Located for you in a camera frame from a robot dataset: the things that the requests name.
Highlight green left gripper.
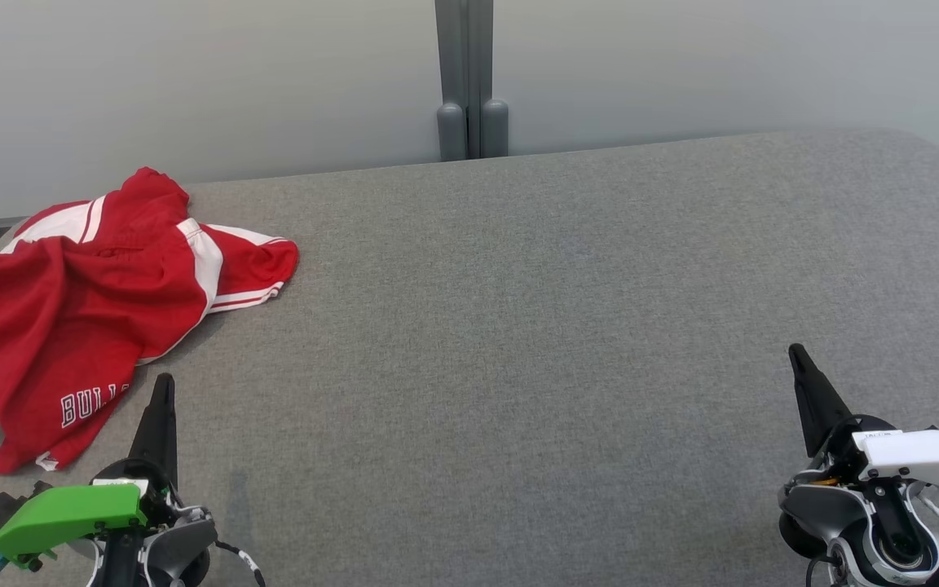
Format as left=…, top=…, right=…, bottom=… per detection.
left=0, top=373, right=182, bottom=570

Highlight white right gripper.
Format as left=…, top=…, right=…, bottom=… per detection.
left=788, top=343, right=939, bottom=492

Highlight red white-trimmed shorts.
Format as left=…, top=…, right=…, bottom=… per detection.
left=0, top=235, right=214, bottom=476

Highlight grey fabric sofa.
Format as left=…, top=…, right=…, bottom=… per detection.
left=0, top=126, right=939, bottom=587

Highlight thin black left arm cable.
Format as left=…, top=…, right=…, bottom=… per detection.
left=215, top=540, right=267, bottom=587

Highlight grey metal partition post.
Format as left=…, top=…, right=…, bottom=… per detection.
left=434, top=0, right=510, bottom=162

